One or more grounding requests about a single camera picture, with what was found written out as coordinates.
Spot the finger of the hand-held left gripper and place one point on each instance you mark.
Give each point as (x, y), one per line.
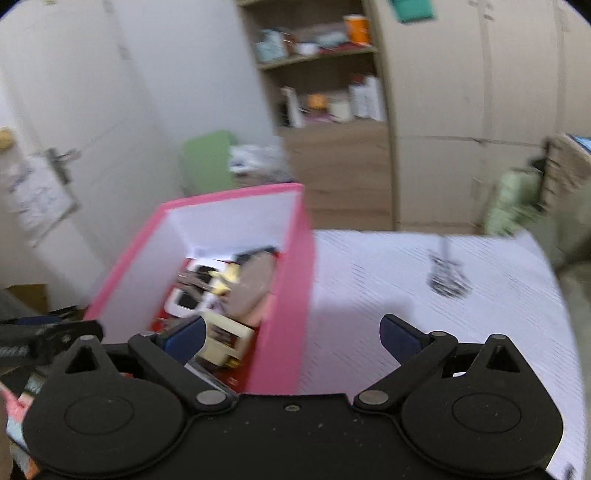
(55, 334)

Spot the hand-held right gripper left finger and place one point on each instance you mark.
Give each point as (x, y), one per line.
(187, 337)

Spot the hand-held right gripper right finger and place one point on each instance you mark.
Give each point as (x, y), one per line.
(399, 339)

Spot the white pocket router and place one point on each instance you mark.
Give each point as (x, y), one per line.
(175, 307)

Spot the cream plastic stand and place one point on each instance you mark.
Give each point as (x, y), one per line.
(226, 341)

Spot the yellow hair clip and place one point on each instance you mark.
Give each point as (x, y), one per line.
(228, 274)

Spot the round beige case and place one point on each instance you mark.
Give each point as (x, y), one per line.
(251, 286)

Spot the pink cardboard box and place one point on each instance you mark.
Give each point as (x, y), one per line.
(281, 323)

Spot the black battery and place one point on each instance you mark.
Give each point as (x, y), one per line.
(251, 254)

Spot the white printed tablecloth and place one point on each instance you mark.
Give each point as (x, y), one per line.
(392, 286)

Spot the wooden bookshelf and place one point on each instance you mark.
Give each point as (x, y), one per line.
(341, 184)

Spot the green folding table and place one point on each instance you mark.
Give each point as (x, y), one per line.
(207, 161)

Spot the toilet paper pack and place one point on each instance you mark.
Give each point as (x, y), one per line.
(258, 159)

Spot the beige padded jacket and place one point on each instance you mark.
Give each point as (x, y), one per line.
(572, 230)

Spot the white door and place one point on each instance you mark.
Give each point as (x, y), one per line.
(115, 115)

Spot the white jar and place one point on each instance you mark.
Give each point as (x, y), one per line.
(340, 110)

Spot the white roll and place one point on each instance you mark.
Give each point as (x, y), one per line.
(375, 99)

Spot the white spray bottle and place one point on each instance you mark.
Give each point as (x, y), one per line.
(358, 101)

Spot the white tube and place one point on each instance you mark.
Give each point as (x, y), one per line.
(291, 108)

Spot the small orange box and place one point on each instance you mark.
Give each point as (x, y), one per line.
(317, 100)

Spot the wooden wardrobe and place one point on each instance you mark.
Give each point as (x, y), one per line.
(461, 92)

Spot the teal box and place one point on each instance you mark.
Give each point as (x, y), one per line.
(270, 46)

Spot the orange paper cup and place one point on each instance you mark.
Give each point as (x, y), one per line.
(356, 28)

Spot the teal bag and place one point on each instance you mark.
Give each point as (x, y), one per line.
(413, 10)

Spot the wall poster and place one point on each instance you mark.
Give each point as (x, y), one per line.
(37, 198)

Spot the yellow wall hook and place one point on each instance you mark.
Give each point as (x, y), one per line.
(5, 138)

